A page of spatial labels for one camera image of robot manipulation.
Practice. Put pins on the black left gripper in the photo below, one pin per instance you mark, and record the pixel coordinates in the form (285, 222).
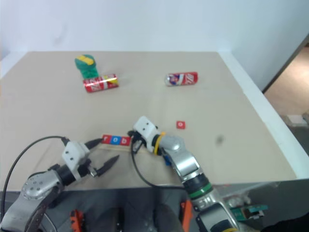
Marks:
(87, 170)

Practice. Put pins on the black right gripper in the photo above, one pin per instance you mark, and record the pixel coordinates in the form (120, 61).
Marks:
(139, 141)

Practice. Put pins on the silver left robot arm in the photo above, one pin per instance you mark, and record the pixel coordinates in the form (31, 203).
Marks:
(36, 193)

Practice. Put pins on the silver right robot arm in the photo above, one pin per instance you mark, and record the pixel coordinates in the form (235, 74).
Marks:
(187, 166)

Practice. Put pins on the red letter b block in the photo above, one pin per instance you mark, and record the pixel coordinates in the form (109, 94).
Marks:
(124, 141)

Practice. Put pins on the red letter r block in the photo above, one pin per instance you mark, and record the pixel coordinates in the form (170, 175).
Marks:
(106, 139)

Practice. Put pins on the wooden letter tray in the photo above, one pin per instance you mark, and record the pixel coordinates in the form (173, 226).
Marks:
(116, 147)

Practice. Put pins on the blue letter o block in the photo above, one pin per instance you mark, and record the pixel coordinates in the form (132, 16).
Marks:
(115, 140)

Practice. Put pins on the red letter o block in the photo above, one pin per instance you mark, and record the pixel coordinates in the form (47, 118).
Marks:
(180, 124)

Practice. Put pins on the red can with yellow stripe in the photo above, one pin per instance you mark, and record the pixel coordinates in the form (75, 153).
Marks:
(101, 83)

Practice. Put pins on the orange and black device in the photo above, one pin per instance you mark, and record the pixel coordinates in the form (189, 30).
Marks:
(186, 215)
(77, 220)

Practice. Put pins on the red can with blue picture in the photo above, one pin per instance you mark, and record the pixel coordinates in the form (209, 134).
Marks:
(181, 78)

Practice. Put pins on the green and yellow bag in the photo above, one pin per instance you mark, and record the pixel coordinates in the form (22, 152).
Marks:
(86, 66)

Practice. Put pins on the green circuit board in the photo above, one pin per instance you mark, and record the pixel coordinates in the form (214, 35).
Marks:
(251, 212)

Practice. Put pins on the small tan box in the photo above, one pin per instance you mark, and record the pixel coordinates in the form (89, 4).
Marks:
(295, 118)

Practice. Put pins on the brown wooden door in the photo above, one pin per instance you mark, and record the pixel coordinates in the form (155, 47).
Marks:
(287, 70)

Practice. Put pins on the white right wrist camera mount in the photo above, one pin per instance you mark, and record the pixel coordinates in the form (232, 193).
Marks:
(146, 130)

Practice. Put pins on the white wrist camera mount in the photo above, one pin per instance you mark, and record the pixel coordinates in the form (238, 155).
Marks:
(146, 130)
(74, 154)

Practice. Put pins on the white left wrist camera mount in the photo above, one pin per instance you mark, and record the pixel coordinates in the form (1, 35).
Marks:
(74, 154)

